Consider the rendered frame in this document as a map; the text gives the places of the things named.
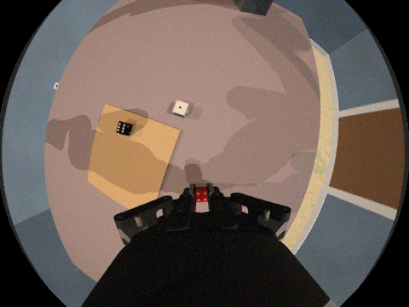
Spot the white die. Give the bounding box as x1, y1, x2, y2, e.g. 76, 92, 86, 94
172, 101, 189, 118

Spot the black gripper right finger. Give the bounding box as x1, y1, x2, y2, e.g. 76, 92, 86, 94
207, 183, 291, 240

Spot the red die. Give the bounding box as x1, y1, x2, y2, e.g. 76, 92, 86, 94
195, 187, 208, 202

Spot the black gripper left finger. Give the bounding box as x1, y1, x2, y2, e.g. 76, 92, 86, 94
113, 184, 196, 245

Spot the tan square mat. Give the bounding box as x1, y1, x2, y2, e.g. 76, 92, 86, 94
88, 104, 181, 209

